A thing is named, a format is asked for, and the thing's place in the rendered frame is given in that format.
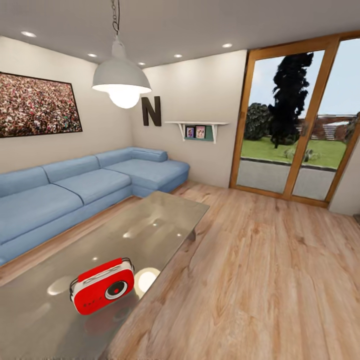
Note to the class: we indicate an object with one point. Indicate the coffee table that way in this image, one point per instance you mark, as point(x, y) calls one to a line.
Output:
point(38, 321)

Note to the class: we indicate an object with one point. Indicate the sofa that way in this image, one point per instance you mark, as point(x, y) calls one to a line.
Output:
point(41, 203)

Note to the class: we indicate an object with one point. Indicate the door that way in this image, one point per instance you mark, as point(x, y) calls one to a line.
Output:
point(299, 118)

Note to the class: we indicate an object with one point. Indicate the room light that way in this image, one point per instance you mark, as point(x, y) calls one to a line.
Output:
point(119, 70)

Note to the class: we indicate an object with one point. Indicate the radio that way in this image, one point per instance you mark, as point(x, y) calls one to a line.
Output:
point(102, 285)

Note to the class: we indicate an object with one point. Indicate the shelf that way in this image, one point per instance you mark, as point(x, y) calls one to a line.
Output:
point(210, 129)

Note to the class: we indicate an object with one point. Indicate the decorative sign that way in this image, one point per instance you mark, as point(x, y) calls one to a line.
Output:
point(147, 109)

